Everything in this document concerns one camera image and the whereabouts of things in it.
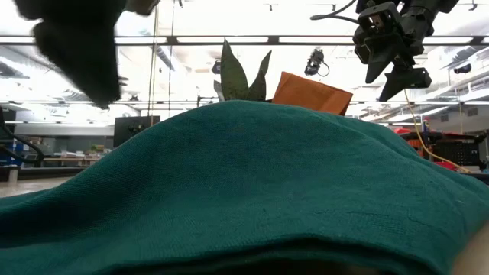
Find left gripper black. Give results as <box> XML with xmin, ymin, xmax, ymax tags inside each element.
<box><xmin>13</xmin><ymin>0</ymin><xmax>127</xmax><ymax>110</ymax></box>

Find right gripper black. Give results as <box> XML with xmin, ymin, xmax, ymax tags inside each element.
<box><xmin>353</xmin><ymin>2</ymin><xmax>435</xmax><ymax>102</ymax></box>

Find black monitor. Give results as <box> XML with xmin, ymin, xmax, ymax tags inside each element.
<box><xmin>113</xmin><ymin>115</ymin><xmax>161</xmax><ymax>148</ymax></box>

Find orange brown box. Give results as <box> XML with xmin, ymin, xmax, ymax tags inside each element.
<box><xmin>271</xmin><ymin>71</ymin><xmax>354</xmax><ymax>116</ymax></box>

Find black storage crate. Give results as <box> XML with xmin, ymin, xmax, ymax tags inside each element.
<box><xmin>434</xmin><ymin>137</ymin><xmax>487</xmax><ymax>167</ymax></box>

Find snake plant green leaves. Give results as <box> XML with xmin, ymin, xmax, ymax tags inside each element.
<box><xmin>212</xmin><ymin>39</ymin><xmax>273</xmax><ymax>103</ymax></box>

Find dark green knitted cloth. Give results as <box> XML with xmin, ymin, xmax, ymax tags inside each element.
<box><xmin>0</xmin><ymin>100</ymin><xmax>489</xmax><ymax>275</ymax></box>

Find thin hanging rope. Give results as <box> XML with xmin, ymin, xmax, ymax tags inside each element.
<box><xmin>147</xmin><ymin>3</ymin><xmax>160</xmax><ymax>128</ymax></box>

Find yellow hanging cable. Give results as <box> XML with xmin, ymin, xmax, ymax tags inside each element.
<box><xmin>403</xmin><ymin>89</ymin><xmax>471</xmax><ymax>173</ymax></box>

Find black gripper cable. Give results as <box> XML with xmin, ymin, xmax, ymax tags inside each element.
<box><xmin>309</xmin><ymin>0</ymin><xmax>359</xmax><ymax>24</ymax></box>

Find black ceiling camera with cable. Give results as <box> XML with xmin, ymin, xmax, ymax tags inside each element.
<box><xmin>304</xmin><ymin>48</ymin><xmax>331</xmax><ymax>78</ymax></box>

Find black looped cable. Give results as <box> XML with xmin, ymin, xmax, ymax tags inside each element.
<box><xmin>0</xmin><ymin>107</ymin><xmax>45</xmax><ymax>168</ymax></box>

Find black overhead frame bar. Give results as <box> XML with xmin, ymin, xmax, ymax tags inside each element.
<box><xmin>0</xmin><ymin>35</ymin><xmax>489</xmax><ymax>47</ymax></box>

